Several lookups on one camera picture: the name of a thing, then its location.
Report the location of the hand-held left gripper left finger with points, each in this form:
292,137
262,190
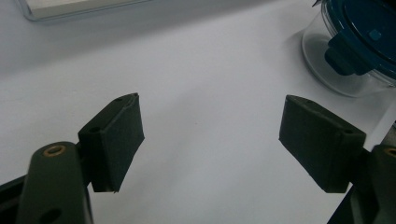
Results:
120,140

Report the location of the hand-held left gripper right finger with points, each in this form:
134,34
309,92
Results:
317,140

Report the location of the round container with teal lid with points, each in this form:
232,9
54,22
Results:
358,37

